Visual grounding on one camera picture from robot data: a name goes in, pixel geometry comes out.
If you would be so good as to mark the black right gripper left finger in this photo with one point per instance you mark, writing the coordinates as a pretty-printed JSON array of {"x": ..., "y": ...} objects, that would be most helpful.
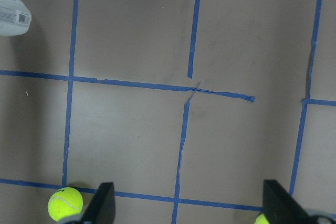
[{"x": 100, "y": 210}]

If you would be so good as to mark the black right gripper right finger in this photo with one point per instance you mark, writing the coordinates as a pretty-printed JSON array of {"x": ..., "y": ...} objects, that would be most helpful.
[{"x": 280, "y": 207}]

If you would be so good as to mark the white tennis ball can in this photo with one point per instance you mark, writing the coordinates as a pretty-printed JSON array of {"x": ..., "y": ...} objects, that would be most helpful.
[{"x": 15, "y": 18}]

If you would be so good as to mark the yellow tennis ball right base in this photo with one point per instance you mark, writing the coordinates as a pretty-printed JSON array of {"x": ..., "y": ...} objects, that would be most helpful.
[{"x": 261, "y": 219}]

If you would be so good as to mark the yellow tennis ball right side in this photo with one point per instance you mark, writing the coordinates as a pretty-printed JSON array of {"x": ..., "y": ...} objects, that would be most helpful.
[{"x": 65, "y": 202}]

